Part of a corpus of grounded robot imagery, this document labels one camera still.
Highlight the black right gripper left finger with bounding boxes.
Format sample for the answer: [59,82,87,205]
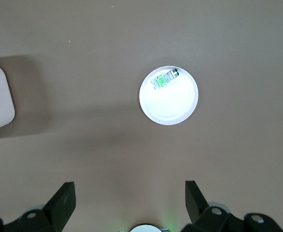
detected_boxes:
[20,181,76,232]

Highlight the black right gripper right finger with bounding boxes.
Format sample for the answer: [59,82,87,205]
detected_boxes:
[181,180,231,232]

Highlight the pink round plate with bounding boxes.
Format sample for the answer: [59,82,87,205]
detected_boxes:
[139,66,199,126]

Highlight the green push button switch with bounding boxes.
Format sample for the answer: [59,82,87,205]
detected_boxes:
[151,69,181,90]

